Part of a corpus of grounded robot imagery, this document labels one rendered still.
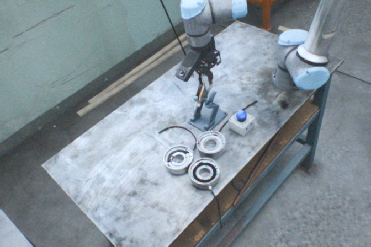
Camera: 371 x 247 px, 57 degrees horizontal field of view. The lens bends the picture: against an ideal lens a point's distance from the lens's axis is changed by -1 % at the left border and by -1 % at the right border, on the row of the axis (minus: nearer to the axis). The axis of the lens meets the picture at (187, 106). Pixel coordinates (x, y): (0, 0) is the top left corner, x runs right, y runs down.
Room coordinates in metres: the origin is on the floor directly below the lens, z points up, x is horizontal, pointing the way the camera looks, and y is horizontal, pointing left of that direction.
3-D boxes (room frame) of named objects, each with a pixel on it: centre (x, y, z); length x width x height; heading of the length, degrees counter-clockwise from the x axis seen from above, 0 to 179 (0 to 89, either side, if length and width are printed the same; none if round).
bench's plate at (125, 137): (0.98, -0.06, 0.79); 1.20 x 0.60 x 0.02; 129
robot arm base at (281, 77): (1.06, -0.45, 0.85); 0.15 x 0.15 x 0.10
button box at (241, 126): (0.85, -0.19, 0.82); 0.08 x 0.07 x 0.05; 129
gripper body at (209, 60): (0.93, -0.09, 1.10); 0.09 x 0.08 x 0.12; 130
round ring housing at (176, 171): (0.73, 0.06, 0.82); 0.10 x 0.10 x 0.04
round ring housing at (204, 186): (0.65, -0.02, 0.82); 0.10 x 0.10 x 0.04
